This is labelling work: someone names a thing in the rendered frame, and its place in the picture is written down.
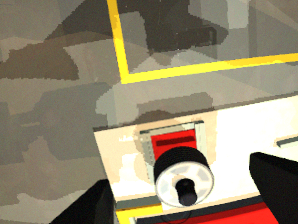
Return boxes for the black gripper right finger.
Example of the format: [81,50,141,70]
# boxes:
[249,151,298,224]

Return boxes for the yellow tape line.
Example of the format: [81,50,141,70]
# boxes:
[108,0,298,84]

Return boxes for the black toy tyre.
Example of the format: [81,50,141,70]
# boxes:
[153,147,216,208]

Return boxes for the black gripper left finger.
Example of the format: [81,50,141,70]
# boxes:
[49,179,114,224]

